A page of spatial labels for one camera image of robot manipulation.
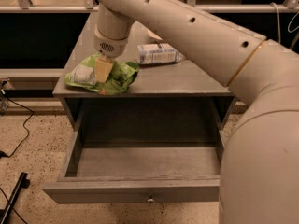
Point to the grey wooden cabinet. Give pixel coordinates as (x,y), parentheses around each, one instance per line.
(183,79)

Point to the clear plastic water bottle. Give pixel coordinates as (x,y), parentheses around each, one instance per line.
(158,53)

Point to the grey open top drawer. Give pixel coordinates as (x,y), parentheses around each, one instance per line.
(171,163)

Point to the white paper bowl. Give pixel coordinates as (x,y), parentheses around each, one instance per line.
(154,37)

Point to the green rice chip bag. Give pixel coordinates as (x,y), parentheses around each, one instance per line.
(120,78)

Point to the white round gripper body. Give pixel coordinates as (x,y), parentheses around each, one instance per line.
(108,47)

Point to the black metal floor stand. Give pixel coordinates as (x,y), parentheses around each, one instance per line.
(22,183)

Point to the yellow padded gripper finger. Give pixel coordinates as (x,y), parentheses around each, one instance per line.
(102,69)

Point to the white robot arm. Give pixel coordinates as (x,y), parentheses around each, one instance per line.
(260,164)

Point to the metal bracket on left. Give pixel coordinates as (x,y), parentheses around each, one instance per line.
(3,98)

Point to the metal railing frame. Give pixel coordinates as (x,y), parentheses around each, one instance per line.
(46,3)

